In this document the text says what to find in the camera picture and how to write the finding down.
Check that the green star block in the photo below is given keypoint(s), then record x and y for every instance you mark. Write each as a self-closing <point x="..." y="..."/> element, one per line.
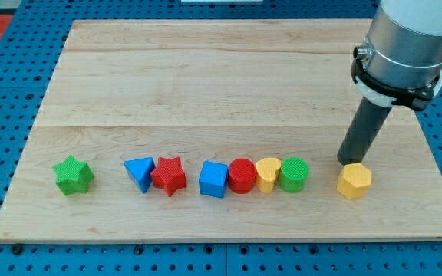
<point x="72" y="176"/>

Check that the blue triangle block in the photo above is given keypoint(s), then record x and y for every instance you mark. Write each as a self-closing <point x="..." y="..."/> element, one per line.
<point x="139" y="171"/>

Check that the blue cube block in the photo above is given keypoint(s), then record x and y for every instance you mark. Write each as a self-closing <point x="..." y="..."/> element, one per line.
<point x="212" y="180"/>

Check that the green cylinder block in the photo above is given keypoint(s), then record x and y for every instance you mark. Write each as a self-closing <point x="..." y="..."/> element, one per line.
<point x="293" y="174"/>

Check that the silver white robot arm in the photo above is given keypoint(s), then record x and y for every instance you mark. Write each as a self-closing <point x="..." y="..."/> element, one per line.
<point x="400" y="59"/>

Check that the yellow heart block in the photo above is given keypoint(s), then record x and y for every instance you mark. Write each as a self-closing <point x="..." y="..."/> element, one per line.
<point x="267" y="173"/>

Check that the yellow hexagon block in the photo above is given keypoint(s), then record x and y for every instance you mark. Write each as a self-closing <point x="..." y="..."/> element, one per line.
<point x="354" y="180"/>

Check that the red cylinder block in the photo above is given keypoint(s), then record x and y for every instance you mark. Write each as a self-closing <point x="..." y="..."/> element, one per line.
<point x="241" y="175"/>

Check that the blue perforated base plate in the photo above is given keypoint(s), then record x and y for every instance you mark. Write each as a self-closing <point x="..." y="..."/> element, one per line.
<point x="32" y="34"/>

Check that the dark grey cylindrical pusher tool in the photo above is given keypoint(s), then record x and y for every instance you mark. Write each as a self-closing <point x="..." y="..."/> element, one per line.
<point x="364" y="127"/>

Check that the light wooden board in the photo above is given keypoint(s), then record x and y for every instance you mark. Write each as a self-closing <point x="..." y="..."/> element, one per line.
<point x="215" y="90"/>

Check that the red star block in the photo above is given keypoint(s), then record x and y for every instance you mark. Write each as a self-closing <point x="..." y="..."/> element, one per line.
<point x="169" y="175"/>

